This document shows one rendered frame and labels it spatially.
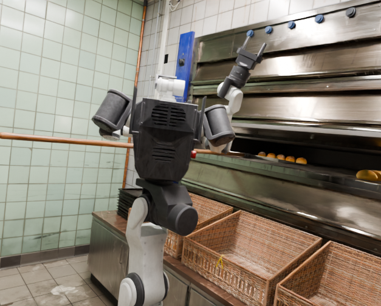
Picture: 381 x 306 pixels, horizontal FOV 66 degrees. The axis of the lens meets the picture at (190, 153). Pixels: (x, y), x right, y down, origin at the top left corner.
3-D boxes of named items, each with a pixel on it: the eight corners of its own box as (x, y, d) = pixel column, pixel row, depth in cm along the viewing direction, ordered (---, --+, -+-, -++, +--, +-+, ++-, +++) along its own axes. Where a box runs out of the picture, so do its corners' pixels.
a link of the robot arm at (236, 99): (245, 90, 137) (239, 116, 144) (232, 83, 142) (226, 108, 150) (234, 91, 133) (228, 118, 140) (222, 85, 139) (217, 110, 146)
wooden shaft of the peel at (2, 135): (-1, 139, 126) (-1, 132, 125) (-3, 138, 128) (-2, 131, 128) (244, 156, 241) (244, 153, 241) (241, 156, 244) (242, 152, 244)
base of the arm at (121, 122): (120, 139, 124) (121, 132, 113) (91, 125, 122) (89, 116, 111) (136, 110, 128) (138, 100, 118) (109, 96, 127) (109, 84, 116)
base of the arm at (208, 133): (233, 144, 128) (237, 133, 118) (205, 151, 127) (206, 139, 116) (223, 115, 134) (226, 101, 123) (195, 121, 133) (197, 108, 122)
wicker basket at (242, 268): (234, 249, 197) (240, 209, 196) (316, 288, 155) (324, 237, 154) (178, 263, 165) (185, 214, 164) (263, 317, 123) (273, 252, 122)
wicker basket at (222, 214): (176, 222, 242) (180, 189, 241) (229, 246, 201) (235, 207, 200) (124, 229, 209) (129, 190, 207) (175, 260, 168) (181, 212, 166)
